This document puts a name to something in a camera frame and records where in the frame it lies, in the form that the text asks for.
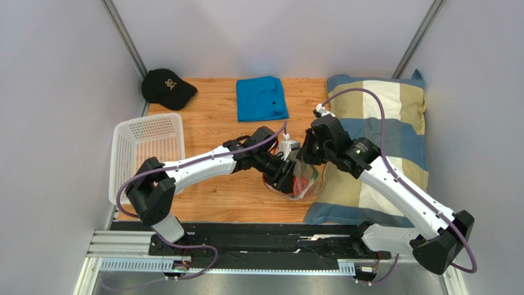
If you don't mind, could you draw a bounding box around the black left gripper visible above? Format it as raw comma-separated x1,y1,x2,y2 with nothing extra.
253,152,296,199

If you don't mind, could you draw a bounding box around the red fake apple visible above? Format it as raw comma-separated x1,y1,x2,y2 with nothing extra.
293,176,310,199

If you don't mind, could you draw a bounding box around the clear zip top bag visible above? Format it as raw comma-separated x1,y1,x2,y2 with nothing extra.
262,160,320,200

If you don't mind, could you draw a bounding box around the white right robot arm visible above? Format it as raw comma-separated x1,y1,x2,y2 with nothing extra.
298,115,478,275

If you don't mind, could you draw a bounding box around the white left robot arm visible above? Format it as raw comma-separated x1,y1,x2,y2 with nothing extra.
119,126,300,243

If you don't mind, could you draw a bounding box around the striped blue beige pillow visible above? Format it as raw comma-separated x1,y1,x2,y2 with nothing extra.
303,68,433,230

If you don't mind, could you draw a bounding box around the folded blue shirt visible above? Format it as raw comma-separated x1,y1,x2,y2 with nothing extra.
236,76,289,122

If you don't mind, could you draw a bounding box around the black baseball cap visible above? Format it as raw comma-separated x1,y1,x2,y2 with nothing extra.
141,69,197,111

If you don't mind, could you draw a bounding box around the white plastic basket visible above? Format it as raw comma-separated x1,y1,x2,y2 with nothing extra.
109,112,186,205

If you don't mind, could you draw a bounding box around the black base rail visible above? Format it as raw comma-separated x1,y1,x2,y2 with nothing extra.
87,221,394,277

